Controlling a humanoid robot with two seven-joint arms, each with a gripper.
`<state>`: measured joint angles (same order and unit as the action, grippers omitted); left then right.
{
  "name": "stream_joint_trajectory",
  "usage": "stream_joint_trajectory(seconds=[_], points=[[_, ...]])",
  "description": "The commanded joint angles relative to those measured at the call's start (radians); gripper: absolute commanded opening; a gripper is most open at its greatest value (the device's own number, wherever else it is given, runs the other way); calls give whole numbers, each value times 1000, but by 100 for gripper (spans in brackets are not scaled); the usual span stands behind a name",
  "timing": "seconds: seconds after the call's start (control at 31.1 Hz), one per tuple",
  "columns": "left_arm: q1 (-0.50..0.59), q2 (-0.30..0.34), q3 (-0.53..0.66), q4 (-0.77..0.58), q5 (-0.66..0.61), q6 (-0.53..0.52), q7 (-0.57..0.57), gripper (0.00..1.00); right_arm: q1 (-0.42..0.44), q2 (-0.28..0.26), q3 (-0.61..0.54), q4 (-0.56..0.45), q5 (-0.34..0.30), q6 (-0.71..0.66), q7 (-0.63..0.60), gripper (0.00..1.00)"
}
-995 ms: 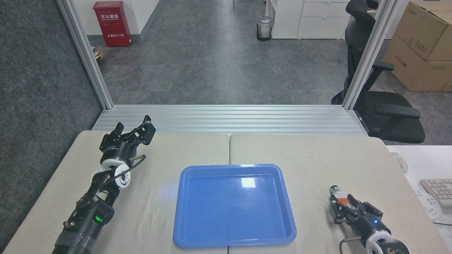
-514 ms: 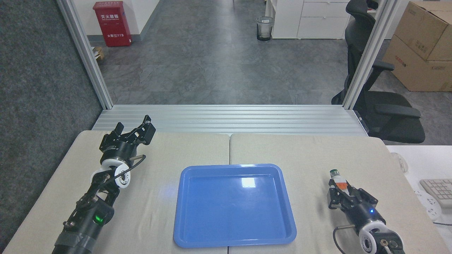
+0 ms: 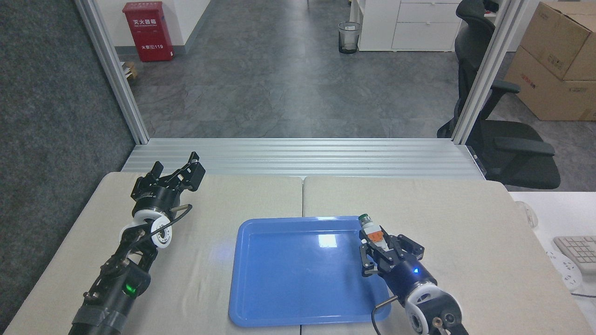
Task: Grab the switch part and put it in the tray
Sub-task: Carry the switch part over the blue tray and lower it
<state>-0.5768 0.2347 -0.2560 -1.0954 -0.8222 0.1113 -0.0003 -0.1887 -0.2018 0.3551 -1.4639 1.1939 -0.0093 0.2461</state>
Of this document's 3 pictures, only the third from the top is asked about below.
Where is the white computer keyboard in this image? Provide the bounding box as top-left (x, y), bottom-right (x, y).
top-left (553, 235), bottom-right (596, 275)

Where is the silver aluminium rail base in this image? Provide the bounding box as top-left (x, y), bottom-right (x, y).
top-left (120, 137), bottom-right (486, 180)

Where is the white drawer cabinet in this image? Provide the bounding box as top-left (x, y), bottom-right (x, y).
top-left (349, 0), bottom-right (464, 52)

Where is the red fire extinguisher box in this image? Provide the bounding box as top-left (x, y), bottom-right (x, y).
top-left (122, 1), bottom-right (175, 62)

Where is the black mesh waste bin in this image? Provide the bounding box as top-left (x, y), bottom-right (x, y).
top-left (338, 21), bottom-right (362, 54)

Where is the small brown paper carton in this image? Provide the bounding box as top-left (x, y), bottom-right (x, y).
top-left (120, 60), bottom-right (138, 87)

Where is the blue plastic tray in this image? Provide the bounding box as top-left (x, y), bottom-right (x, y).
top-left (228, 215), bottom-right (392, 327)

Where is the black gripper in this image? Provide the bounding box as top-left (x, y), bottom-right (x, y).
top-left (359, 227), bottom-right (439, 299)
top-left (131, 152), bottom-right (206, 216)

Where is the silver aluminium post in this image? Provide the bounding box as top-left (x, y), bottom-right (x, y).
top-left (74, 0), bottom-right (150, 145)
top-left (451, 0), bottom-right (529, 145)

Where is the white power strip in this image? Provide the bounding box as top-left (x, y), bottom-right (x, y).
top-left (545, 250), bottom-right (583, 292)

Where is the white computer mouse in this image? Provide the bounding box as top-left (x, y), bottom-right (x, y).
top-left (514, 201), bottom-right (539, 228)

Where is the large cardboard box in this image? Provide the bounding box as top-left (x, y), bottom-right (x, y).
top-left (504, 46), bottom-right (596, 121)

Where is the black office chair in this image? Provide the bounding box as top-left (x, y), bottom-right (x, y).
top-left (437, 0), bottom-right (562, 190)

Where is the small cardboard box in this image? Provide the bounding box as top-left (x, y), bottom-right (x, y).
top-left (519, 1), bottom-right (596, 82)

